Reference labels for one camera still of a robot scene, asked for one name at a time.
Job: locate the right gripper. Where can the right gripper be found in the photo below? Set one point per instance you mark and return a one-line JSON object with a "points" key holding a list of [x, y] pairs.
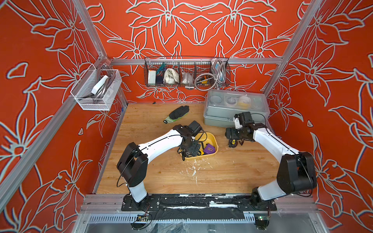
{"points": [[232, 133]]}

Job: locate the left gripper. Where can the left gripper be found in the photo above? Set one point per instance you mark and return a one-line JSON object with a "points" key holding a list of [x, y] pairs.
{"points": [[194, 149]]}

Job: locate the round black tape measure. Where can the round black tape measure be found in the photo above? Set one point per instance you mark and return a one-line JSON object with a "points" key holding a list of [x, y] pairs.
{"points": [[233, 143]]}

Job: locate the purple tape measure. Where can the purple tape measure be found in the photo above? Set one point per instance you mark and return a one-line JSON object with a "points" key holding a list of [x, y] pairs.
{"points": [[209, 149]]}

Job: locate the yellow plastic storage box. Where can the yellow plastic storage box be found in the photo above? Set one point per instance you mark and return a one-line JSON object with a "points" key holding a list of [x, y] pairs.
{"points": [[204, 138]]}

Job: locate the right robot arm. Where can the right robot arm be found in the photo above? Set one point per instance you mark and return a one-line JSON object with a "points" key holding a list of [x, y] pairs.
{"points": [[296, 172]]}

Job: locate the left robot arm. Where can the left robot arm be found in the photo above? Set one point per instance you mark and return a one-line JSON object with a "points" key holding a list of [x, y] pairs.
{"points": [[135, 159]]}

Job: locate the white box in basket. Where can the white box in basket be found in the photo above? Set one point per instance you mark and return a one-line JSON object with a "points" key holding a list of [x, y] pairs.
{"points": [[151, 77]]}

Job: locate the grey plastic toolbox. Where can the grey plastic toolbox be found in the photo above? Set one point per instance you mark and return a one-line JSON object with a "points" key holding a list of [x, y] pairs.
{"points": [[222, 105]]}

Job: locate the black green work glove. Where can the black green work glove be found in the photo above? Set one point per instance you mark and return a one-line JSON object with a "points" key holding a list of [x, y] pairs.
{"points": [[176, 114]]}

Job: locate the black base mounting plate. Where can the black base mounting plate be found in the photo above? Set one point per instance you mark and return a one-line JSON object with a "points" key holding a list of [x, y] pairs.
{"points": [[155, 202]]}

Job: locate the white cloth in basket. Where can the white cloth in basket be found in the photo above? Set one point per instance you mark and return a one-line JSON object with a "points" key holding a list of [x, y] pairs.
{"points": [[171, 76]]}

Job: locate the white adapter in side basket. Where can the white adapter in side basket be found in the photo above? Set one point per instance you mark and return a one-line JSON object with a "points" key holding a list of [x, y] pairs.
{"points": [[99, 85]]}

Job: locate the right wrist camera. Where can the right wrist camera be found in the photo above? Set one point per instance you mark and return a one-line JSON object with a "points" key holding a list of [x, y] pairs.
{"points": [[237, 122]]}

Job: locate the black wire wall basket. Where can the black wire wall basket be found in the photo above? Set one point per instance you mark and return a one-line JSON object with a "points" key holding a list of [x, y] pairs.
{"points": [[201, 73]]}

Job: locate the white wire side basket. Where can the white wire side basket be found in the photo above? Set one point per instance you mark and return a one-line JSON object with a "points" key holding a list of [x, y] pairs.
{"points": [[104, 99]]}

